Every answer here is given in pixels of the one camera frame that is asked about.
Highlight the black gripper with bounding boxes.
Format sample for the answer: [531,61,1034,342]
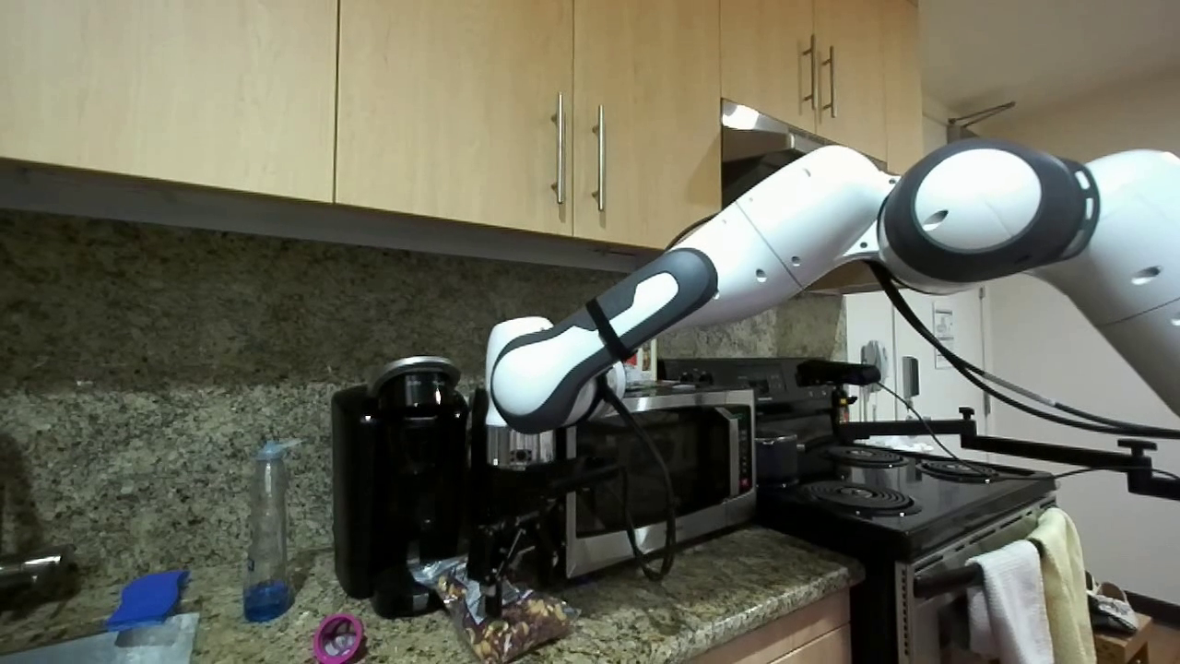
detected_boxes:
[474,485,561,619]

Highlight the clear mixed nuts packet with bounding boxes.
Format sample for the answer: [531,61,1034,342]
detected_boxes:
[408,554,577,664]

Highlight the small pink plastic item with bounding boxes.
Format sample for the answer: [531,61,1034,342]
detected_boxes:
[308,609,371,664]

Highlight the stainless steel microwave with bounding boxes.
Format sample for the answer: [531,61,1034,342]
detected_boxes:
[558,384,765,582]

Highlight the clear water bottle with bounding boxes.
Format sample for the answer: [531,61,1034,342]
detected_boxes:
[240,433,304,626]

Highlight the light wood base cabinet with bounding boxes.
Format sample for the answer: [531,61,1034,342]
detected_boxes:
[680,588,861,664]

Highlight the blue sponge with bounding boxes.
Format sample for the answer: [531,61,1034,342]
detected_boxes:
[107,564,196,637]

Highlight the black stove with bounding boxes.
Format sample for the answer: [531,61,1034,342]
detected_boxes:
[757,438,1062,664]

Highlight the white plastic tray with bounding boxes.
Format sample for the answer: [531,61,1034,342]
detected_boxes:
[0,609,203,664]

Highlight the white towel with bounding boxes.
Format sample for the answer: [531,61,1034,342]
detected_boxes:
[965,539,1057,664]

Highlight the steel range hood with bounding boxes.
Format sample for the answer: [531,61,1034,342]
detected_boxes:
[718,101,896,206]

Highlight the yellow towel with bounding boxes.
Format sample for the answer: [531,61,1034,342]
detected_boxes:
[1030,505,1104,664]

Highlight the light wood upper cabinets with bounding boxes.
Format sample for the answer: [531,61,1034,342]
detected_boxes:
[0,0,926,278]

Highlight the cluttered wooden side table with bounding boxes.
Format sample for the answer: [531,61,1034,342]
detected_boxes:
[1086,578,1159,664]

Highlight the black stereo camera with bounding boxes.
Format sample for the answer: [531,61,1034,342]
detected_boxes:
[794,356,885,394]

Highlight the metal cabinet handle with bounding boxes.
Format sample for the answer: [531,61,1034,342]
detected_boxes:
[589,107,614,224]
[798,34,824,116]
[819,45,840,123]
[545,94,573,224]

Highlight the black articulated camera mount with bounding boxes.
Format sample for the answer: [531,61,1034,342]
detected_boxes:
[834,405,1180,502]

